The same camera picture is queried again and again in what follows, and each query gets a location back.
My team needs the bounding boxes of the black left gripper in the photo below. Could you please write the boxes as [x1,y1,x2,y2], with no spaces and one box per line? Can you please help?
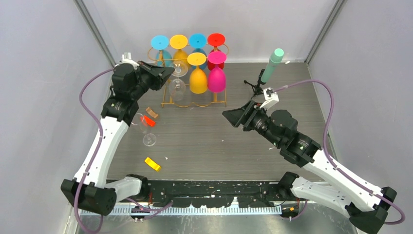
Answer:
[131,61,174,100]

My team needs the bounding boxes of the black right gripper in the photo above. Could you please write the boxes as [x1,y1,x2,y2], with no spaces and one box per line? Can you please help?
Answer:
[222,99,282,147]

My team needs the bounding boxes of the clear wine glass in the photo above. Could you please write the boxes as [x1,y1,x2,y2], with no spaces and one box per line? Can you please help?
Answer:
[131,113,157,147]
[169,60,188,101]

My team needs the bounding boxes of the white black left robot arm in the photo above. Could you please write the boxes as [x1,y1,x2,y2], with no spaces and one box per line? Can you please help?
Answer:
[60,61,174,216]

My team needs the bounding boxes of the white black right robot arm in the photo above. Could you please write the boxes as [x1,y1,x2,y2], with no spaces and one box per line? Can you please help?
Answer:
[222,100,397,234]

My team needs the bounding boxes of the blue wine glass left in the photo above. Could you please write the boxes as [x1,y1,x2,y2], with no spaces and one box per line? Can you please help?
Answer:
[150,35,172,67]

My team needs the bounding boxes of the blue wine glass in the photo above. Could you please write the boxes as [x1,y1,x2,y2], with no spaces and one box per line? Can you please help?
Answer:
[189,33,207,56]
[150,35,172,67]

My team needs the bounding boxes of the yellow wine glass front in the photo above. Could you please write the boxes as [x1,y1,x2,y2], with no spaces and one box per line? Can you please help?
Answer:
[187,52,207,94]

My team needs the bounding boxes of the yellow wine glass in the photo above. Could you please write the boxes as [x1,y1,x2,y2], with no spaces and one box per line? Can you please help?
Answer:
[169,34,189,66]
[187,52,207,94]

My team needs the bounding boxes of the yellow wine glass back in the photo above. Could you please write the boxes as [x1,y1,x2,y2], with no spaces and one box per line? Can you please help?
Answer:
[169,34,189,66]

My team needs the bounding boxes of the pink wine glass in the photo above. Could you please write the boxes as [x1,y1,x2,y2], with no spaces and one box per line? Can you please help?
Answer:
[207,51,226,93]

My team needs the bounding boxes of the blue wine glass right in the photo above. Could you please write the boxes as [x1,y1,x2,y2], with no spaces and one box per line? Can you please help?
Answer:
[189,33,207,56]

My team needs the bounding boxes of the red wine glass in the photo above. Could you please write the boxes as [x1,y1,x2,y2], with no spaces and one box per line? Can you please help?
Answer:
[207,33,225,71]

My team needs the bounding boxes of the small black tripod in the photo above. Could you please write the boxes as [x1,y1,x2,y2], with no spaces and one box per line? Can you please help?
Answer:
[244,69,275,99]

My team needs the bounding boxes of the tan wooden block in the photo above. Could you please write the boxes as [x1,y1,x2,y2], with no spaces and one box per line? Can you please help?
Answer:
[146,107,159,119]

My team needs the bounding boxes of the orange red block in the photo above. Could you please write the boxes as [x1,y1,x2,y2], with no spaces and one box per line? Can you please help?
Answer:
[143,116,156,127]

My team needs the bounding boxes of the mint green bottle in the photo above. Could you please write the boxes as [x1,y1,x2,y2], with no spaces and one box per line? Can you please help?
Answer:
[260,48,284,84]

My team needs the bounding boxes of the yellow block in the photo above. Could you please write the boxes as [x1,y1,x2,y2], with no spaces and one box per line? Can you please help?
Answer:
[144,157,161,172]

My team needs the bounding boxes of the gold wire glass rack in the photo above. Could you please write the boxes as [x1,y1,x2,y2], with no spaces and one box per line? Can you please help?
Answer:
[148,48,227,108]

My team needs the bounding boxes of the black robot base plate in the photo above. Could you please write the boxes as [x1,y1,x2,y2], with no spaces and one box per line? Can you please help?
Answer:
[106,178,310,210]

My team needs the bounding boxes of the aluminium frame rail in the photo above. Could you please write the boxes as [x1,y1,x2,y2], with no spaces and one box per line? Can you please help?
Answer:
[77,190,356,216]

